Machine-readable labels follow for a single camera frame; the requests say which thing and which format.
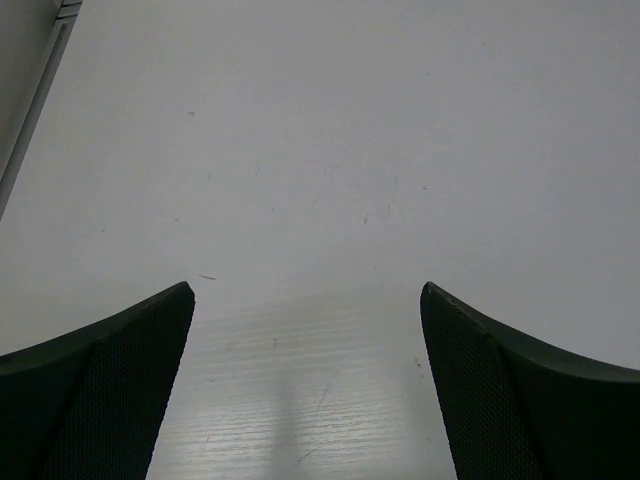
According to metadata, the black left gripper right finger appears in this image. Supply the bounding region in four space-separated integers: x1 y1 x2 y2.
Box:
420 282 639 479

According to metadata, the grey metal table rail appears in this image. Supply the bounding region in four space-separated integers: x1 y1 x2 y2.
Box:
1 1 82 209

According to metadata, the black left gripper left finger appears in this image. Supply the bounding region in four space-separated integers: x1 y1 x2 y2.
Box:
1 281 195 479

